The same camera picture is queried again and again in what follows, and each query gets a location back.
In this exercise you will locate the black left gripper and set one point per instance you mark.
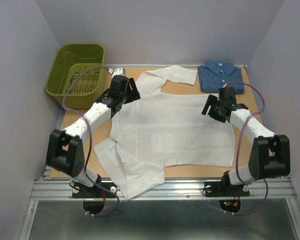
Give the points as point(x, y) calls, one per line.
point(133, 94)

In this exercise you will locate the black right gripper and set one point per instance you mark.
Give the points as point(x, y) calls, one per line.
point(212, 101)

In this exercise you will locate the white long sleeve shirt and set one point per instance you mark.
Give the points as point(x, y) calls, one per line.
point(161, 130)

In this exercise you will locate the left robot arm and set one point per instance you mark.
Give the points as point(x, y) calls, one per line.
point(65, 151)

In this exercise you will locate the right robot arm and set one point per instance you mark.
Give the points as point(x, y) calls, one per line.
point(270, 153)

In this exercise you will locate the folded blue checked shirt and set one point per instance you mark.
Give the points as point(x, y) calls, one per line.
point(213, 75)

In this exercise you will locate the green plastic laundry basket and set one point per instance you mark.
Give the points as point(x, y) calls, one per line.
point(71, 61)

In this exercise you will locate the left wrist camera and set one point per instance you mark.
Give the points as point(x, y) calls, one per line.
point(121, 71)

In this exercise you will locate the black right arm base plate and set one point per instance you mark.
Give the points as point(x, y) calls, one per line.
point(214, 189)

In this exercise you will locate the aluminium mounting rail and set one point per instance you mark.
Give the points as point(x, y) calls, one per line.
point(172, 189)

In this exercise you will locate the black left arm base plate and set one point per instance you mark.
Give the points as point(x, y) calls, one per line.
point(80, 191)

